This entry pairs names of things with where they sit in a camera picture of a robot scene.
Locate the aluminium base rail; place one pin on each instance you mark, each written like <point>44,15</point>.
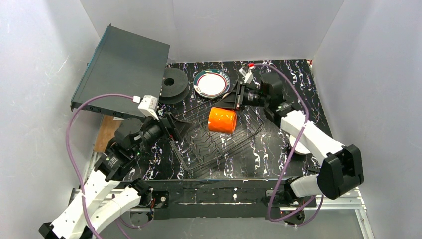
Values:
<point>213,199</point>

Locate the black foam spool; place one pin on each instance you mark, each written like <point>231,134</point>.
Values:
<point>175,86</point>

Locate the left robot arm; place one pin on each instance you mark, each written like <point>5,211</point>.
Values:
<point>85,217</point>

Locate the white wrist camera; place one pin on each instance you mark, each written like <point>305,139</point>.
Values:
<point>247,74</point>
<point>148,106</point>

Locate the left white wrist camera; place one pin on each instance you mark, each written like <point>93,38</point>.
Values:
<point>148,106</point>

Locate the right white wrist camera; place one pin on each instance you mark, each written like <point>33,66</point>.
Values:
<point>247,74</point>

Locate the wooden board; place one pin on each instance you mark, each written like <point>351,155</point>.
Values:
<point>108,126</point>

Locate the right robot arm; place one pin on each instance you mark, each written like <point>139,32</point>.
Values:
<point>341,168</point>

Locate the white floral bowl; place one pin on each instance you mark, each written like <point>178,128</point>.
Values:
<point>300,149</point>

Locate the wire dish rack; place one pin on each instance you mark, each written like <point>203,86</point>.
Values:
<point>201,149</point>

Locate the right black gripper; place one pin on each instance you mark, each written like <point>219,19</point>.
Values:
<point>239,94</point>

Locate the dark grey metal box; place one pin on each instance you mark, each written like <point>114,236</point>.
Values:
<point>123,63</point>

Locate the black bit holder strip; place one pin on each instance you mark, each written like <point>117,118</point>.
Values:
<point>310,169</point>

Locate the white plate green red rim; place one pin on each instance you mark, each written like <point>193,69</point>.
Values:
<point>211,83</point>

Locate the orange mug black handle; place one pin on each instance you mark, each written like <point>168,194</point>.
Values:
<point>222,120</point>

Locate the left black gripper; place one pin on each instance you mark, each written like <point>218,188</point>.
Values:
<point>167,126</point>

